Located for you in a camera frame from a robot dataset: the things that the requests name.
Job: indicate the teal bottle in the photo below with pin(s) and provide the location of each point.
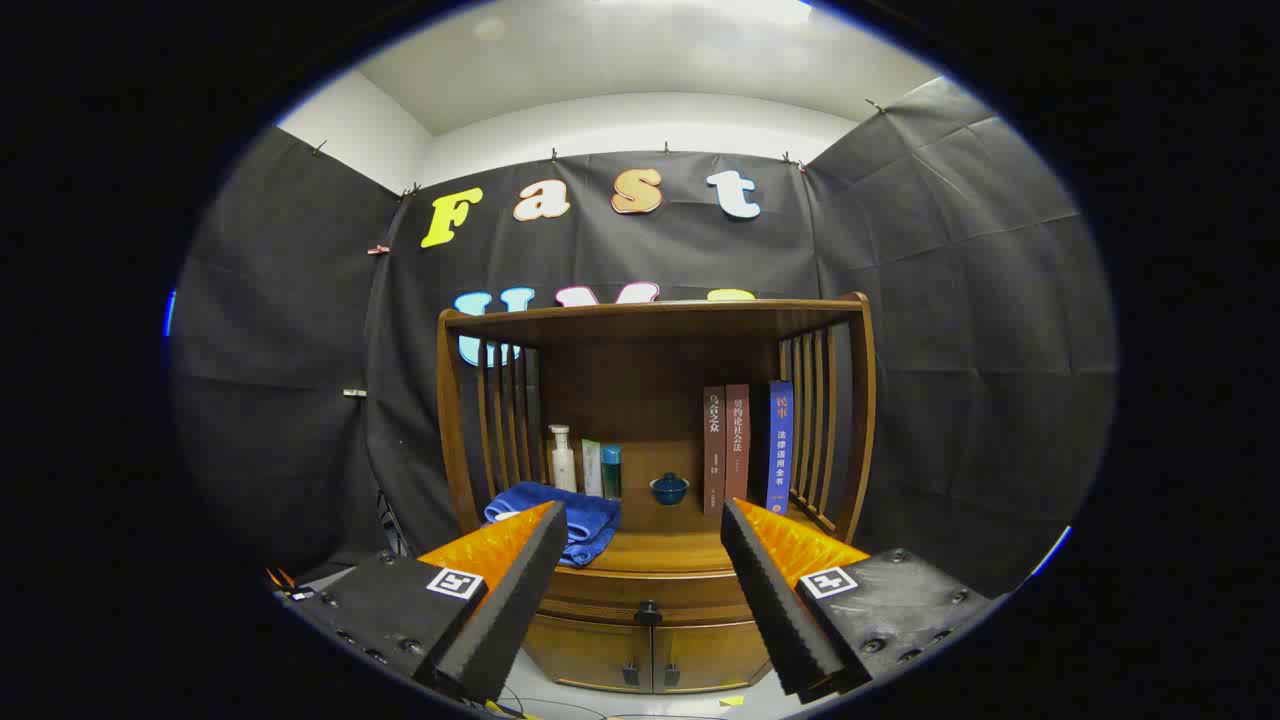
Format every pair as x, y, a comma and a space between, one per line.
611, 475

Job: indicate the white green tube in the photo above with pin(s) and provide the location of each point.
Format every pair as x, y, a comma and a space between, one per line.
591, 470

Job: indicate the white pump bottle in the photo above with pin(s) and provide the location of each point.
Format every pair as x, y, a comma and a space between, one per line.
563, 465

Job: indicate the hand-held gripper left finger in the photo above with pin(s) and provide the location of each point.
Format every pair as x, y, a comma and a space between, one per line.
520, 600

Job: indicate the wooden countertop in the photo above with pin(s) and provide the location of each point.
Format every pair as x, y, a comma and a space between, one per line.
670, 550

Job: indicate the blue book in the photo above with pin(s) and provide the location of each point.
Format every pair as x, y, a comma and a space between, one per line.
780, 450

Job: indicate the wooden cabinet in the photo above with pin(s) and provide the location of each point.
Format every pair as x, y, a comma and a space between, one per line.
620, 370

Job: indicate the dark blue lidded teacup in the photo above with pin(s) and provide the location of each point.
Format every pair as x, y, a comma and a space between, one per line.
668, 490

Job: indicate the wooden cabinet door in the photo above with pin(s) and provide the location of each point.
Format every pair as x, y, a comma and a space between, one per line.
585, 650
710, 655

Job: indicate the blue towel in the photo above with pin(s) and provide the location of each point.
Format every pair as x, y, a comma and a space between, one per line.
590, 520

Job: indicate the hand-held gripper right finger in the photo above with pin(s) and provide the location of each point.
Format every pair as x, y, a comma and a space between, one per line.
770, 600

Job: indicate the brown book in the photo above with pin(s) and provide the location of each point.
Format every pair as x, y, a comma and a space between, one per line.
714, 450
737, 440

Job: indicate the wooden drawer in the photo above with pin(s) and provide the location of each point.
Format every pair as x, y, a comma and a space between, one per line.
620, 592

